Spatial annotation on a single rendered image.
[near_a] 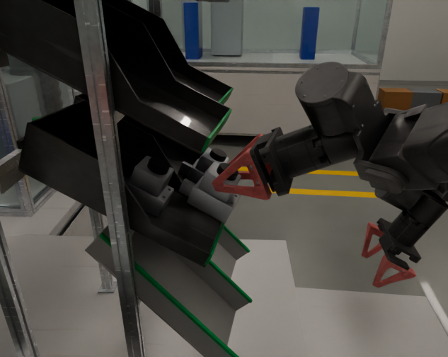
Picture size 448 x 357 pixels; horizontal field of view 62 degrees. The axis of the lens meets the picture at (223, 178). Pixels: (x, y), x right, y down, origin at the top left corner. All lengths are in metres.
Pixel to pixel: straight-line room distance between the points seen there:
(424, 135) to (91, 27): 0.33
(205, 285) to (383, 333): 0.43
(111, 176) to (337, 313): 0.66
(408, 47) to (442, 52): 0.72
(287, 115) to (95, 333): 3.60
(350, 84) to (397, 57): 8.76
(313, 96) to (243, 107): 3.81
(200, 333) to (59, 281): 0.56
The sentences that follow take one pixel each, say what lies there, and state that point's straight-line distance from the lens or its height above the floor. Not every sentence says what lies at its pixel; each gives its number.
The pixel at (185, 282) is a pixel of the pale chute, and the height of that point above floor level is 1.07.
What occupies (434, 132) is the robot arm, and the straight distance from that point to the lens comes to 0.39.
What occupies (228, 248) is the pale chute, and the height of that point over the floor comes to 1.02.
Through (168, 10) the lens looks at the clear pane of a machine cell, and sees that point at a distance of 4.22.
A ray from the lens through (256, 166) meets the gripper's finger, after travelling 0.46.
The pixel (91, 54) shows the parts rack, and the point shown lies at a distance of 0.42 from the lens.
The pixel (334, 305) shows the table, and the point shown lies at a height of 0.86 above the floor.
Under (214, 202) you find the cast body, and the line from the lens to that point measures 0.52.
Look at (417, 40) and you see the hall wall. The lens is 9.24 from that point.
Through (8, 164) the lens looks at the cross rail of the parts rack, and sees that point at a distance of 0.59.
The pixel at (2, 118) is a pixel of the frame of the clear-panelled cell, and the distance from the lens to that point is 1.30.
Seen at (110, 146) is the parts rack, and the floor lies 1.36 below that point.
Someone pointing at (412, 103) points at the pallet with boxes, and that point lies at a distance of 5.94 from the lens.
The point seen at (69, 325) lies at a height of 0.86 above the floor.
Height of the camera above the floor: 1.50
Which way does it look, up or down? 25 degrees down
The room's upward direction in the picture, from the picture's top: straight up
